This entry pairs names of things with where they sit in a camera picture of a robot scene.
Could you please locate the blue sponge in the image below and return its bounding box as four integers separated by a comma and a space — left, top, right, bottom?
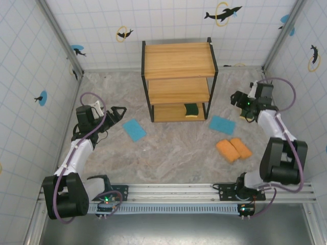
208, 115, 236, 135
122, 118, 148, 142

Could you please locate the orange thick sponge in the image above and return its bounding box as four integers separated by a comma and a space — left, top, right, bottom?
229, 137, 253, 161
216, 139, 241, 163

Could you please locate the blue circle dolphin sticker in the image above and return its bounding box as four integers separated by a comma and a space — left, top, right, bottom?
34, 90, 49, 106

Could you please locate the blue oval dolphin sticker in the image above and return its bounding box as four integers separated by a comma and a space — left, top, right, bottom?
70, 44, 87, 57

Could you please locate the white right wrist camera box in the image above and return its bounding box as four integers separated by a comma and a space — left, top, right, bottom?
248, 80, 258, 99

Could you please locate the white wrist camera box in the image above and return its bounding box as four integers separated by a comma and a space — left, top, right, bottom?
248, 80, 258, 99
89, 101, 106, 120

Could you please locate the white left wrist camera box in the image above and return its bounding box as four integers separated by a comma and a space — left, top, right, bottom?
89, 101, 106, 120

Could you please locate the aluminium side rail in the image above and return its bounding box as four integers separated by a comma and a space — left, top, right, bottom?
52, 73, 84, 183
262, 67, 291, 140

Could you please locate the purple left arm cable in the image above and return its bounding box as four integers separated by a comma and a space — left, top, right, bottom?
52, 91, 123, 225

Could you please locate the aluminium corner post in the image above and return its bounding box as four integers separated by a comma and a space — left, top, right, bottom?
38, 0, 85, 77
262, 0, 307, 72

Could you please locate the upright dolphin ring sticker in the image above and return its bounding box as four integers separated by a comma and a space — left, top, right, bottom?
308, 44, 322, 72

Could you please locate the wooden three-tier shelf black frame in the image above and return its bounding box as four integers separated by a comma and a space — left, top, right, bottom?
141, 37, 219, 123

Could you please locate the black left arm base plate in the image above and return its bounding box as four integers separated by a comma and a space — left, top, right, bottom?
88, 184, 129, 202

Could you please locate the small dolphin ring sticker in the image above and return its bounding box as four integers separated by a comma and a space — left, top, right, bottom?
116, 25, 134, 43

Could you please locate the large dolphin ring sticker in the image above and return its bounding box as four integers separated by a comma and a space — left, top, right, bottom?
203, 2, 243, 28

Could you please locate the aluminium mounting rail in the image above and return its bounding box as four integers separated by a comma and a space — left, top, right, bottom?
38, 181, 317, 204

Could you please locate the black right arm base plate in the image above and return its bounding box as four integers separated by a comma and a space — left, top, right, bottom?
212, 183, 266, 202

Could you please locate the white slotted cable duct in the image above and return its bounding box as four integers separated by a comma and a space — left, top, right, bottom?
88, 204, 242, 214

